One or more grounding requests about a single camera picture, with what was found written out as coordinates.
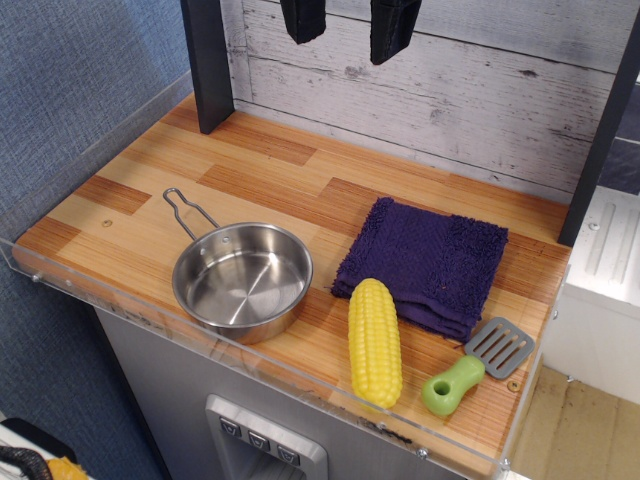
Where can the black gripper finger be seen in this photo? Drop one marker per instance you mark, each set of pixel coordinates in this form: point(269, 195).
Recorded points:
point(305, 20)
point(392, 26)

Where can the yellow toy corn cob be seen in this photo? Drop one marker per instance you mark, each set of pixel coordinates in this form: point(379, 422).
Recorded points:
point(374, 344)

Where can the green handled grey spatula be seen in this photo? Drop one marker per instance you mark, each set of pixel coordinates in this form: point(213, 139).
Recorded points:
point(497, 350)

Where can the purple folded cloth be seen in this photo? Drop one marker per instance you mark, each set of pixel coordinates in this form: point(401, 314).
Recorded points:
point(439, 269)

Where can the stainless steel pan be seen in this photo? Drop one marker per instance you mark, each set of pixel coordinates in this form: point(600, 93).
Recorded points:
point(244, 281)

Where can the grey toy kitchen cabinet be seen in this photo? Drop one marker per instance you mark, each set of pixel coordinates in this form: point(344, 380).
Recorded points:
point(171, 384)

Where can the silver dispenser button panel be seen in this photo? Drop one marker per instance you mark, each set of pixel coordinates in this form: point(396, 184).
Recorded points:
point(251, 446)

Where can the yellow black object bottom left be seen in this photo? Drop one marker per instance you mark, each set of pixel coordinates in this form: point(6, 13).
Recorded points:
point(28, 452)

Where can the dark left shelf post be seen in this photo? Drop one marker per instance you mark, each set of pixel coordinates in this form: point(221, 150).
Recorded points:
point(207, 51)

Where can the dark shelf post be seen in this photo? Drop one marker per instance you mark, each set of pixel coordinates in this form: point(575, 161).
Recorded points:
point(207, 51)
point(609, 123)

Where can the dark right shelf post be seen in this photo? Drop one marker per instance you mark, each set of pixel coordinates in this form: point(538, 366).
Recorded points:
point(609, 123)

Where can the clear acrylic guard rail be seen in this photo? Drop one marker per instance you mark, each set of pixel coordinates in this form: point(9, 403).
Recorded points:
point(107, 235)

